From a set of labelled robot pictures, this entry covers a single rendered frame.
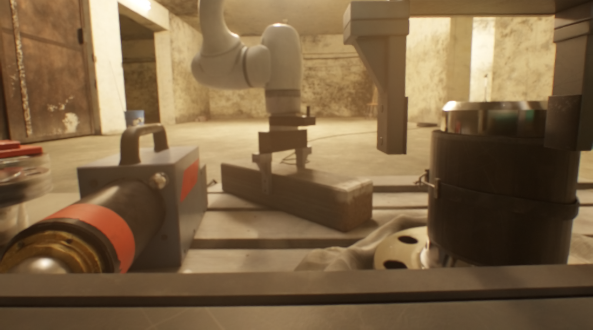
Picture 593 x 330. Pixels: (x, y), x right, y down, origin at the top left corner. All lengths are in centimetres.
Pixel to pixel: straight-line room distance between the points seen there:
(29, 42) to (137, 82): 764
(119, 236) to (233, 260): 21
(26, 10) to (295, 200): 475
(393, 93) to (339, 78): 1066
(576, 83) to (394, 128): 13
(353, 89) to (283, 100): 1025
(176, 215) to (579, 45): 49
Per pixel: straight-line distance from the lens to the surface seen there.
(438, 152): 35
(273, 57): 69
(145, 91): 1225
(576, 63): 29
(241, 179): 81
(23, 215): 127
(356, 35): 21
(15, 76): 481
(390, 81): 21
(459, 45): 588
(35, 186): 82
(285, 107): 68
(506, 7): 27
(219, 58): 73
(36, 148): 125
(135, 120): 537
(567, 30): 30
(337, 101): 1081
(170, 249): 51
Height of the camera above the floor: 39
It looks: 7 degrees down
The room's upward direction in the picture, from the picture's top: 1 degrees counter-clockwise
